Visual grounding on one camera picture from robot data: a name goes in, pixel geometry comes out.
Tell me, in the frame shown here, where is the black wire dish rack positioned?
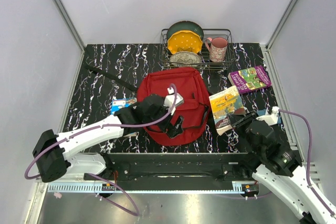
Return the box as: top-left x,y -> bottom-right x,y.
160,28 -> 234,69

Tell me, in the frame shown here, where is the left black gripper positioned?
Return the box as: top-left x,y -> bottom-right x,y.
144,102 -> 184,138

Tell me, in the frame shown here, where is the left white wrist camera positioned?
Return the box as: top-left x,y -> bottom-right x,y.
164,88 -> 184,115

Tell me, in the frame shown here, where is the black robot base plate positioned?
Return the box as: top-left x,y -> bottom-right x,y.
98,153 -> 261,181

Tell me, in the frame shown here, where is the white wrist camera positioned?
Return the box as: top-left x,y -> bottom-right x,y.
256,106 -> 281,126
164,88 -> 184,115

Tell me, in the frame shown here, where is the dark green plate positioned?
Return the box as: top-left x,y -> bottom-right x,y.
166,20 -> 204,40

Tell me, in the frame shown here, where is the purple treehouse paperback book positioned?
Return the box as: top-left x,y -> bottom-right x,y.
228,66 -> 272,94

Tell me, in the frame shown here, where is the yellow paperback book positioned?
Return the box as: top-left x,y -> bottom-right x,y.
209,86 -> 246,135

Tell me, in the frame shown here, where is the red student backpack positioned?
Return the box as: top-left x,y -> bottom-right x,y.
85,65 -> 210,146

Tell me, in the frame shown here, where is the yellow dotted plate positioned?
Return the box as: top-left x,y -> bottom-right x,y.
167,30 -> 203,54

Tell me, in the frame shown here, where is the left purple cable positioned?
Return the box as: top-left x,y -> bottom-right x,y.
24,83 -> 179,217

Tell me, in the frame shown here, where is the blue comic paperback book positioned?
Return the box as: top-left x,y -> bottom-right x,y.
111,98 -> 139,138

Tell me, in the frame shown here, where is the grey patterned small plate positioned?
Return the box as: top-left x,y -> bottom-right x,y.
170,51 -> 202,67

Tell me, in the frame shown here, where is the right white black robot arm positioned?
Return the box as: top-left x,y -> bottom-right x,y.
229,106 -> 335,223

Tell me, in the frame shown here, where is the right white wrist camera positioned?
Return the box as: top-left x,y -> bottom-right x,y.
256,106 -> 281,126

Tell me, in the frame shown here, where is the blue card wallet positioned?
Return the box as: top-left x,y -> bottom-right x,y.
257,109 -> 281,126

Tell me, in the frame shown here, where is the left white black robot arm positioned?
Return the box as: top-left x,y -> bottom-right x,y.
31,93 -> 184,183

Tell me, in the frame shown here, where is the pink patterned mug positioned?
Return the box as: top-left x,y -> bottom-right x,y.
205,37 -> 228,63

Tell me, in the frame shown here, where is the aluminium frame rail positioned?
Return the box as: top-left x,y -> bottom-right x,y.
52,0 -> 86,51

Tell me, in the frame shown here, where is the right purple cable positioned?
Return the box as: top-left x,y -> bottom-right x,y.
217,108 -> 336,217

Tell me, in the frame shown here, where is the purple cable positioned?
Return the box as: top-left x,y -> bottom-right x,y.
24,83 -> 179,217
217,108 -> 336,217

